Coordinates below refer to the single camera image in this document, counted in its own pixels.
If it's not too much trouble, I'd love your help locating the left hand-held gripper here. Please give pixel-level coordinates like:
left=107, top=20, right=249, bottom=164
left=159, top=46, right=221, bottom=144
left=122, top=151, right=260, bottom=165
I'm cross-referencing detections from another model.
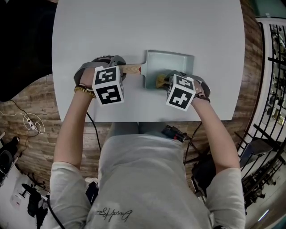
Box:
left=73, top=55, right=128, bottom=107

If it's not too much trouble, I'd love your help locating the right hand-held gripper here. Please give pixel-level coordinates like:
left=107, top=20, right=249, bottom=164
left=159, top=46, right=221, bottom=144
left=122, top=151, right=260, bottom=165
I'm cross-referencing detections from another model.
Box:
left=162, top=69, right=211, bottom=112

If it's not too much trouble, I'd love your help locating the yellow sponge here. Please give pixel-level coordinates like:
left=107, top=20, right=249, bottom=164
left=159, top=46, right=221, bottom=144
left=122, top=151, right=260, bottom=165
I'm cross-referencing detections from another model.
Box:
left=156, top=75, right=170, bottom=89

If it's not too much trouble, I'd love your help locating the grey square pan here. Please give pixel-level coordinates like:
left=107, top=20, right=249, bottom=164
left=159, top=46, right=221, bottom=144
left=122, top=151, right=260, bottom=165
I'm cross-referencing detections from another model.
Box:
left=122, top=49, right=194, bottom=90

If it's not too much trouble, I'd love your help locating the person's left forearm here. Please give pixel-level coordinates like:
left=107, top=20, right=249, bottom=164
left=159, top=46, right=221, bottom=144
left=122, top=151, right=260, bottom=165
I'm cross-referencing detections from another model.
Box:
left=55, top=90, right=97, bottom=170

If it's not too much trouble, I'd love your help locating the person's right forearm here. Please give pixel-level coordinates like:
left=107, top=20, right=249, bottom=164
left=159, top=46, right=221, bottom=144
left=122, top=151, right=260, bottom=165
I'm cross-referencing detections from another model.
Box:
left=191, top=97, right=241, bottom=173

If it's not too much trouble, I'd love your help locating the person's right hand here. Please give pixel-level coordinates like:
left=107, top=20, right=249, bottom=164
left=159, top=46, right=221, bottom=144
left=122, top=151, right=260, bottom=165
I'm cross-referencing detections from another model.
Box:
left=193, top=80, right=203, bottom=96

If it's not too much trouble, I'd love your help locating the person's left hand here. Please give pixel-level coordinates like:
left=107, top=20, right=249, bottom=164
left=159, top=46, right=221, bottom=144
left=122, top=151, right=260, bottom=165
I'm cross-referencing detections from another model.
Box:
left=80, top=67, right=96, bottom=90

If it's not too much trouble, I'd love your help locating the black waist battery pack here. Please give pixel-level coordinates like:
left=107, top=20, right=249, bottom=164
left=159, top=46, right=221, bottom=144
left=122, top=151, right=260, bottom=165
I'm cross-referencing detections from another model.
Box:
left=162, top=125, right=187, bottom=142

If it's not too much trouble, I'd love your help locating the black office chair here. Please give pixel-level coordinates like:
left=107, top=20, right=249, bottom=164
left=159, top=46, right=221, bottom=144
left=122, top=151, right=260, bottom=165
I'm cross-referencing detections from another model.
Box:
left=0, top=0, right=58, bottom=102

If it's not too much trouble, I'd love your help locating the black swivel chair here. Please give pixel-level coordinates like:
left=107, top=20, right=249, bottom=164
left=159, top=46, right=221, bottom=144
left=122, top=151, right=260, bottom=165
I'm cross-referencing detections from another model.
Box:
left=191, top=154, right=216, bottom=202

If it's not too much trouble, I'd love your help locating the black metal display rack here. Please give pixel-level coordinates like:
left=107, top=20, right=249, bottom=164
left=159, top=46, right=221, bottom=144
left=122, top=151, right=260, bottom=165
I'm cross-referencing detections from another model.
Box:
left=234, top=21, right=286, bottom=206

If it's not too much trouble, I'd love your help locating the person's grey t-shirt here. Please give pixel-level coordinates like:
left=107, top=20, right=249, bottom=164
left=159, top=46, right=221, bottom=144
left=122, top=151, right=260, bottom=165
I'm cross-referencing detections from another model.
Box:
left=49, top=134, right=246, bottom=229

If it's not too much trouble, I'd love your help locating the blue folding chair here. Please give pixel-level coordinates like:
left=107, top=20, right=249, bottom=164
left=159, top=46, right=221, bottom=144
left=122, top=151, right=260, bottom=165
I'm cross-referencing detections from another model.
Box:
left=239, top=138, right=274, bottom=168

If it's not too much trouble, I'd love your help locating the black round speaker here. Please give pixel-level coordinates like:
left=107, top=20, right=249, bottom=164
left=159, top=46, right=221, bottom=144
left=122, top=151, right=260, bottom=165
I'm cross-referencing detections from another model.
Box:
left=0, top=150, right=13, bottom=174

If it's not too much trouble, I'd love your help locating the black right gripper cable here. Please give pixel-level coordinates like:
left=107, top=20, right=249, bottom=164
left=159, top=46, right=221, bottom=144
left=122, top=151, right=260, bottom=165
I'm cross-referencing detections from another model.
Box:
left=183, top=122, right=203, bottom=165

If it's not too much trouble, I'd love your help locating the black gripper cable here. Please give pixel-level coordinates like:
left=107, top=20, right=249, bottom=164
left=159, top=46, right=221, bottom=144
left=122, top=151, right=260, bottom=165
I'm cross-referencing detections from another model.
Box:
left=86, top=111, right=102, bottom=150
left=183, top=122, right=203, bottom=165

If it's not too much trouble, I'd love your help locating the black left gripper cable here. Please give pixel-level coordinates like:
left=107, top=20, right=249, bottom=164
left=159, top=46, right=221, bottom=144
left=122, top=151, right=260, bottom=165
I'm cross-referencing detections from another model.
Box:
left=86, top=111, right=102, bottom=150

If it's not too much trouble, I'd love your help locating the white power strip with cable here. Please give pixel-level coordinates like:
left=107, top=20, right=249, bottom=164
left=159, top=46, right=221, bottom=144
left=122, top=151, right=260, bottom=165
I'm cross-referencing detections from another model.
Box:
left=0, top=110, right=45, bottom=135

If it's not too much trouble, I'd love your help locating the thin black floor cable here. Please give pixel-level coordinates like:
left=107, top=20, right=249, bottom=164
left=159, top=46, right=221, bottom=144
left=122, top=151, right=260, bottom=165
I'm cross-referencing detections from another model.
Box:
left=8, top=99, right=40, bottom=155

